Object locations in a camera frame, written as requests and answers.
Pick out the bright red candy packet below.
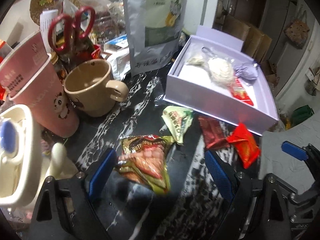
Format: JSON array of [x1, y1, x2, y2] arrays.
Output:
[[226, 123, 261, 169]]

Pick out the dark red candy packet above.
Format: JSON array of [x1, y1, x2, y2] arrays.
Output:
[[198, 116, 230, 150]]

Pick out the green gold snack packet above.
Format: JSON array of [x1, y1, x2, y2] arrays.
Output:
[[115, 134, 175, 194]]

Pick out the light green snack packet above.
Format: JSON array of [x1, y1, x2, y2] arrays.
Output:
[[162, 106, 193, 145]]

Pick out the red white snack packet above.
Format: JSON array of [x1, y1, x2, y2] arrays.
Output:
[[229, 77, 254, 106]]

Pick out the lavender drawstring pouch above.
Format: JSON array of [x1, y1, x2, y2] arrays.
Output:
[[234, 63, 259, 81]]

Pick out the clear bag with white coil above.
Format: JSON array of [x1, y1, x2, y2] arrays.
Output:
[[201, 47, 235, 88]]

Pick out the clear zip bag with powder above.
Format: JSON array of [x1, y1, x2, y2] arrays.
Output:
[[187, 53, 208, 67]]

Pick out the green shopping bag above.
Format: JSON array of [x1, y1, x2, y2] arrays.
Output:
[[291, 105, 314, 127]]

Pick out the white rabbit ceramic teapot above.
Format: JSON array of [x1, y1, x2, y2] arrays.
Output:
[[1, 105, 68, 209]]

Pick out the beige ceramic mug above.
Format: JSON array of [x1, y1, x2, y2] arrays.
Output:
[[63, 59, 129, 117]]

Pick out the lavender open gift box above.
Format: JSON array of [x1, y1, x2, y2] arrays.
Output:
[[164, 25, 279, 135]]

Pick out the brown cardboard sheets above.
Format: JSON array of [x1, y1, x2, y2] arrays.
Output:
[[222, 15, 272, 63]]

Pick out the hanging brown patterned bag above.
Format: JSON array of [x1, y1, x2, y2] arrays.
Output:
[[284, 9, 310, 49]]

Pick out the pink panda paper cup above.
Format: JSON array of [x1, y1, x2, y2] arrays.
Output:
[[1, 31, 79, 138]]

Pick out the dark brown door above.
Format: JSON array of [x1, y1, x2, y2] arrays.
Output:
[[226, 0, 267, 27]]

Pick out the silver pear jasmine tea pouch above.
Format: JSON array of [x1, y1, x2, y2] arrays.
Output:
[[123, 0, 187, 76]]

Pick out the red handled scissors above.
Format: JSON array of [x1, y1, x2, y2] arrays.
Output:
[[48, 6, 95, 55]]

